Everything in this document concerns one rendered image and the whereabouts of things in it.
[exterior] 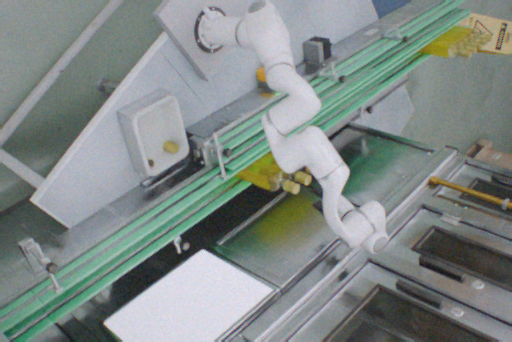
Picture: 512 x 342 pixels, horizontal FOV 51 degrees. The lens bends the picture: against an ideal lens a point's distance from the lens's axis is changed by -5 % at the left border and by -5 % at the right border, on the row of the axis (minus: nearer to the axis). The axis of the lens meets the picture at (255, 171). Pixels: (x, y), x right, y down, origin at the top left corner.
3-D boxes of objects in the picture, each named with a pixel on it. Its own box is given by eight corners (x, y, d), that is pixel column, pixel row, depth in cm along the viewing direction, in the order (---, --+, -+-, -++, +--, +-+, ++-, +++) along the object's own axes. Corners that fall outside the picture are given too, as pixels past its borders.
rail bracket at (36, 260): (25, 269, 157) (60, 303, 143) (2, 225, 148) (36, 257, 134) (38, 260, 160) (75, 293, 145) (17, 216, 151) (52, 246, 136)
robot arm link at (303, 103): (252, 79, 154) (257, 114, 144) (291, 51, 148) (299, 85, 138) (283, 105, 162) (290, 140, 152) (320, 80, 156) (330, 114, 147)
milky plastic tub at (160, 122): (134, 171, 180) (150, 179, 175) (116, 111, 168) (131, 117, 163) (175, 147, 190) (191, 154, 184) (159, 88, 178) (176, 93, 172)
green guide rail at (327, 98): (216, 164, 188) (232, 171, 183) (215, 161, 187) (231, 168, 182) (457, 9, 283) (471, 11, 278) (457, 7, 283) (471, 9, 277)
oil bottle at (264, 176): (231, 175, 196) (276, 194, 182) (228, 162, 192) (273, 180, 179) (242, 167, 199) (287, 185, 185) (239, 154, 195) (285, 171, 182)
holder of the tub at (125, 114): (138, 183, 184) (152, 191, 179) (116, 110, 169) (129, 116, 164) (177, 159, 193) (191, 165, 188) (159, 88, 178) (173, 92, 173)
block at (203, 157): (192, 163, 189) (205, 168, 185) (186, 139, 184) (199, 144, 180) (200, 158, 191) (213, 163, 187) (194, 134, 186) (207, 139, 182)
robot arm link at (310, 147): (348, 146, 154) (305, 172, 161) (304, 84, 151) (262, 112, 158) (340, 167, 140) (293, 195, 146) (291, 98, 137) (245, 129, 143)
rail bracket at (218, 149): (206, 173, 186) (232, 184, 178) (196, 129, 177) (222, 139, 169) (213, 169, 188) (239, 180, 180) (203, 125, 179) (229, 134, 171)
